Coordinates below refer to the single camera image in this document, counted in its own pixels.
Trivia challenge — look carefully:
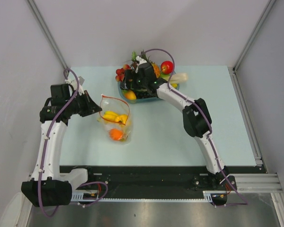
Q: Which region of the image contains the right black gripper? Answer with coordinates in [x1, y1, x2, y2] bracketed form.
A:
[121, 69, 148, 90]

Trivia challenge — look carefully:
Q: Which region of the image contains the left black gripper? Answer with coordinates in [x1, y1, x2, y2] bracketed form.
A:
[66, 90, 102, 117]

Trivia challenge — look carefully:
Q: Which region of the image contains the yellow banana bunch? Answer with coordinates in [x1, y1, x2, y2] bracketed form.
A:
[102, 111, 119, 122]

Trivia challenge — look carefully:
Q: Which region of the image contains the clear zip top bag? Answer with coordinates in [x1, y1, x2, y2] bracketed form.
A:
[98, 94, 133, 143]

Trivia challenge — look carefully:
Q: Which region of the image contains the red apple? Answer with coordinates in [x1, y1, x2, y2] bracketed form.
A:
[160, 61, 174, 75]

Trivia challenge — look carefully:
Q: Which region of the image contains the yellow bell pepper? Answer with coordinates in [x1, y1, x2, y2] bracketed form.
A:
[115, 114, 128, 125]

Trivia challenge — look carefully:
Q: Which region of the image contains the orange fruit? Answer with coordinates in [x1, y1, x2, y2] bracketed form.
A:
[109, 128, 124, 141]

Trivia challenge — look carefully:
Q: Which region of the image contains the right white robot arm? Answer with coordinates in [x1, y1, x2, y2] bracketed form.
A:
[120, 62, 229, 190]

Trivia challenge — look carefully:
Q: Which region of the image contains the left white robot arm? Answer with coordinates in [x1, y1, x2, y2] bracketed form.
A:
[21, 83, 102, 207]

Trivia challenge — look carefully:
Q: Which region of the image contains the teal plastic fruit tray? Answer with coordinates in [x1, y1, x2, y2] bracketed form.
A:
[118, 66, 167, 104]

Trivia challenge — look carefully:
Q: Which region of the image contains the dark blue grape bunch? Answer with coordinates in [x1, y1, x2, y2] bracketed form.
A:
[135, 91, 154, 99]

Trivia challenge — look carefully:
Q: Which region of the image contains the small pineapple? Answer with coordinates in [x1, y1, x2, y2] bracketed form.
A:
[141, 50, 160, 78]

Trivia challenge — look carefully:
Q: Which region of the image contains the yellow mango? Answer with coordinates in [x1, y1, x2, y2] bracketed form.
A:
[124, 90, 137, 100]

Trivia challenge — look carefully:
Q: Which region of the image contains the red strawberry cluster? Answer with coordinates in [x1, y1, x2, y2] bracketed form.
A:
[115, 64, 130, 82]

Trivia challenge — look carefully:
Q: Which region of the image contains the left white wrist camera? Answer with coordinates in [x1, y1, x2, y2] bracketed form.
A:
[64, 77, 85, 96]

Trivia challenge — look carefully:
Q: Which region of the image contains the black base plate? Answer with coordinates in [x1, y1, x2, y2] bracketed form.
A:
[59, 166, 237, 200]

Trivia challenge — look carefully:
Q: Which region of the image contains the white slotted cable duct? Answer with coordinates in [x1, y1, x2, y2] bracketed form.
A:
[71, 191, 228, 203]

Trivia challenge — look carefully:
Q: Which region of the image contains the right aluminium frame post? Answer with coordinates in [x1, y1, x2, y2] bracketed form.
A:
[233, 0, 277, 70]

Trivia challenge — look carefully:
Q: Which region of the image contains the aluminium frame post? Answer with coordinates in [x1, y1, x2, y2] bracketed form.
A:
[26, 0, 68, 69]
[233, 0, 277, 70]

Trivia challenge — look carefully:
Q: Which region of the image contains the left aluminium frame post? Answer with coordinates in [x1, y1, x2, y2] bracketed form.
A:
[26, 0, 68, 69]

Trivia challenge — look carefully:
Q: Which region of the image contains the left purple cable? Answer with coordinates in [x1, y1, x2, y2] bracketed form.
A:
[37, 68, 108, 218]

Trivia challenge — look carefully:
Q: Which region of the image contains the aluminium front rail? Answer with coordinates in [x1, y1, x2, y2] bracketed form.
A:
[29, 173, 284, 192]

